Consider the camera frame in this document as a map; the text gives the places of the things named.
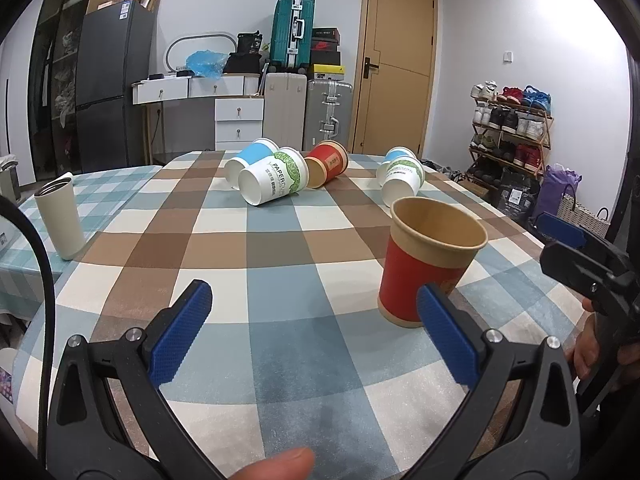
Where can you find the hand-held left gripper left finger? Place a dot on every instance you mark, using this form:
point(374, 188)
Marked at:
point(181, 332)

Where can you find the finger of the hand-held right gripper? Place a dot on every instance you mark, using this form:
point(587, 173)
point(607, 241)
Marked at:
point(564, 230)
point(575, 267)

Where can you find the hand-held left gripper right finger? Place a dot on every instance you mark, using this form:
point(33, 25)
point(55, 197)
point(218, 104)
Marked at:
point(445, 332)

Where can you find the red brown paper cup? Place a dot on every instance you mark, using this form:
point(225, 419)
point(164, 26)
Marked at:
point(415, 280)
point(330, 160)

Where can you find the green white paper cup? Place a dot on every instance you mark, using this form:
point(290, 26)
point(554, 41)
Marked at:
point(402, 180)
point(277, 177)

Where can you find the blue white paper cup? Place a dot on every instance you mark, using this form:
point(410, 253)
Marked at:
point(400, 154)
point(250, 154)

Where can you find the person's right hand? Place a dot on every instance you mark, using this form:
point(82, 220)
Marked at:
point(584, 355)

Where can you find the person's left hand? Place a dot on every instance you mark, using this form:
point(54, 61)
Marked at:
point(272, 466)

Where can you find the wicker basket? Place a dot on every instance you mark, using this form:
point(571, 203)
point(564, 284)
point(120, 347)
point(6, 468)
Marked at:
point(580, 215)

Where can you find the purple bag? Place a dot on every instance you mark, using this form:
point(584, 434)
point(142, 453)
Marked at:
point(560, 185)

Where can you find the black printed bag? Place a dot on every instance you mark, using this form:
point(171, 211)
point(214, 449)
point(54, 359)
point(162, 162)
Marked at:
point(517, 192)

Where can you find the wooden shoe rack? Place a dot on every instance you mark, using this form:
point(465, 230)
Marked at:
point(549, 130)

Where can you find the brown blue plaid tablecloth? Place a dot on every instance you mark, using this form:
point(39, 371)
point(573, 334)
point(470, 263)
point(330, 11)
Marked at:
point(280, 270)

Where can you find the rows of shoes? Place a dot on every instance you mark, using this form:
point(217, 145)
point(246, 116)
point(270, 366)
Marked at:
point(510, 120)

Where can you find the teal checked tablecloth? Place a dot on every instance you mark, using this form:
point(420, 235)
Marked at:
point(107, 190)

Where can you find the white steel tumbler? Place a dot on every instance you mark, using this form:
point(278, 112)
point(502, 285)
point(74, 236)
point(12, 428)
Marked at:
point(59, 220)

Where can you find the white drawer desk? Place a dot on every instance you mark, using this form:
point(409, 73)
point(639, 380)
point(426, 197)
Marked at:
point(235, 110)

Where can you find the wooden door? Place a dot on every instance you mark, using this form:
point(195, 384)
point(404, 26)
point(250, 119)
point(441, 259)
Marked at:
point(395, 60)

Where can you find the white suitcase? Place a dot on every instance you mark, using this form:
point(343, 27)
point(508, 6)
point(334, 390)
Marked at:
point(284, 110)

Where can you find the silver suitcase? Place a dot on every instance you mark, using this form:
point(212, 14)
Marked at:
point(327, 110)

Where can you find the dark grey refrigerator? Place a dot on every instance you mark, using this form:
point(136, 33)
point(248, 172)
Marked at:
point(112, 85)

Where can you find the blue plastic bag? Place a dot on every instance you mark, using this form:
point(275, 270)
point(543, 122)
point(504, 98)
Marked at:
point(206, 62)

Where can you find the oval mirror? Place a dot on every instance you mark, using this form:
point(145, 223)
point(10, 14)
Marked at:
point(172, 47)

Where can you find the black yellow shoe box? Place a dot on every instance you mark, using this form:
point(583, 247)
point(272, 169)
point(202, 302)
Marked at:
point(326, 71)

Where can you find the black glass cabinet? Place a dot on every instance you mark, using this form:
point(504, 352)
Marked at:
point(55, 70)

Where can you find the red black shoe box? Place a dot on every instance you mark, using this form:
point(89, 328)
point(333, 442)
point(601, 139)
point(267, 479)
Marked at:
point(325, 45)

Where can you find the teal suitcase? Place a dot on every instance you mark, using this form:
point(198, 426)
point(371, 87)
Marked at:
point(287, 30)

